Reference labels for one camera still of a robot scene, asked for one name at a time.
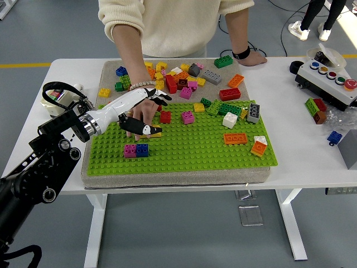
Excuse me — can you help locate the grey-brown mat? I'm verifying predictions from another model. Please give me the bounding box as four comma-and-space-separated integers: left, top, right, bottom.
80, 58, 272, 189

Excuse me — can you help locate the person's left hand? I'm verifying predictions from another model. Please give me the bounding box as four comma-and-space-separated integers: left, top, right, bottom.
237, 52, 268, 67

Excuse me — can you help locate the orange and yellow brick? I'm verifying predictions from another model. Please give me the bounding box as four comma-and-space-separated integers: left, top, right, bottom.
250, 141, 268, 158

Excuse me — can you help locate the pink square brick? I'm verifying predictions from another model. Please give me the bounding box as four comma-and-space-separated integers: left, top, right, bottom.
180, 87, 194, 101
181, 111, 195, 125
124, 144, 137, 159

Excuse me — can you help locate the clear plastic bag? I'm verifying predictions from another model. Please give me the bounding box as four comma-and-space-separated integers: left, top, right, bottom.
323, 107, 357, 132

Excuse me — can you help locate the light green long brick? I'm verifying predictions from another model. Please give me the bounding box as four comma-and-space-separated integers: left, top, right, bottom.
206, 99, 224, 117

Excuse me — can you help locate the table height control panel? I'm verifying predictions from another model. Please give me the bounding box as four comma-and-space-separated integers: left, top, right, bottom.
325, 187, 357, 195

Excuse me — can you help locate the black floor cable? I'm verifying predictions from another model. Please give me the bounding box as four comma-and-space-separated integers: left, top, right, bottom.
279, 0, 310, 58
218, 13, 267, 59

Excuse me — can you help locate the person's right hand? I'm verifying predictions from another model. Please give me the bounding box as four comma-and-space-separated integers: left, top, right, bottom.
126, 98, 159, 142

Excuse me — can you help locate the grey box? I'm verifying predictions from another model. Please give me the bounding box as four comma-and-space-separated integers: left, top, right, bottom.
336, 128, 357, 170

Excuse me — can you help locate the blue brick with keyring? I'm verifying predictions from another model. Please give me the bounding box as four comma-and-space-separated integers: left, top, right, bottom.
326, 130, 343, 146

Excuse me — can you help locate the red long brick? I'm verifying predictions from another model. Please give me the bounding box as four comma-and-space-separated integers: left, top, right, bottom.
165, 74, 179, 94

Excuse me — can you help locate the white push-button control box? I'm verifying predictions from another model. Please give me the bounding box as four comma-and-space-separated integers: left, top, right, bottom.
295, 60, 357, 112

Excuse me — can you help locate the dark green long brick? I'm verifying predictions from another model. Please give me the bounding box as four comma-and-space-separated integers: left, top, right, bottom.
218, 103, 243, 117

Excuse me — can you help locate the yellow domed brick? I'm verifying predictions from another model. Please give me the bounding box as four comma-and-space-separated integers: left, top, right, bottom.
139, 125, 163, 139

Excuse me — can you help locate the black ring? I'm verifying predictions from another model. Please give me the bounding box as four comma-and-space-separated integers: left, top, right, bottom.
289, 60, 305, 75

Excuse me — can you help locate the white table leg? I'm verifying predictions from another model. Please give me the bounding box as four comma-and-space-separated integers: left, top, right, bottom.
83, 192, 109, 268
274, 189, 308, 262

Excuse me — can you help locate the dark green two-by-four brick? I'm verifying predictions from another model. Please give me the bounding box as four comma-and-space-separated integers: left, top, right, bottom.
214, 55, 235, 69

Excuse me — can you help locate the black wristwatch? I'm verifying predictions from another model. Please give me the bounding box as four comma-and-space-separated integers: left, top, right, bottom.
231, 46, 251, 60

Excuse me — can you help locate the grey two-by-four brick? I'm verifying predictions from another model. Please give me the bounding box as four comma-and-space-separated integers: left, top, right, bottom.
201, 70, 224, 86
246, 103, 261, 124

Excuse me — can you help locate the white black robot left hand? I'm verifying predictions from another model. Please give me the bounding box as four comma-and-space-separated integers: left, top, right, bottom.
93, 88, 172, 135

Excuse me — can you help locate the white frame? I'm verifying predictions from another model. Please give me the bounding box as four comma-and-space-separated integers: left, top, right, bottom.
0, 0, 14, 20

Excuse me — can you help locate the white square brick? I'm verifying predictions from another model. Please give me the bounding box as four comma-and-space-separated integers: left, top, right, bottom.
222, 112, 239, 130

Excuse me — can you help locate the orange flat long brick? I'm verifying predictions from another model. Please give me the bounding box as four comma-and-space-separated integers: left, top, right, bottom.
223, 133, 249, 146

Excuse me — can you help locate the person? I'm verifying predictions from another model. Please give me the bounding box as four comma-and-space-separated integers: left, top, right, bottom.
98, 0, 255, 59
288, 0, 346, 42

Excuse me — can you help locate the green studded baseplate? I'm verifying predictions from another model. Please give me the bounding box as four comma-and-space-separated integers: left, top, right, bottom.
86, 99, 279, 178

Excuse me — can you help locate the beige beaded bracelet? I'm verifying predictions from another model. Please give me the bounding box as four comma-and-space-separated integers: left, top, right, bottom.
129, 80, 157, 92

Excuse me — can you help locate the blue square brick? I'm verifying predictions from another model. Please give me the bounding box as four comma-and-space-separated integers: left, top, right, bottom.
136, 143, 149, 158

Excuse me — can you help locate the round clear lidded container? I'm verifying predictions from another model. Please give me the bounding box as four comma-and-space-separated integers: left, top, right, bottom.
306, 42, 348, 70

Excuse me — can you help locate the red two-by-four brick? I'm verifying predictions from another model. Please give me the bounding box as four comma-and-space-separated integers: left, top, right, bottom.
219, 88, 242, 102

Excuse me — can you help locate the clear floor plate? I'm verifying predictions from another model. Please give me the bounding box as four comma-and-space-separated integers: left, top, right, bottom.
238, 205, 264, 227
235, 189, 256, 200

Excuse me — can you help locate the cream switch box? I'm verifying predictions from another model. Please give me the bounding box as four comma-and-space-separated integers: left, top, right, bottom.
40, 88, 74, 118

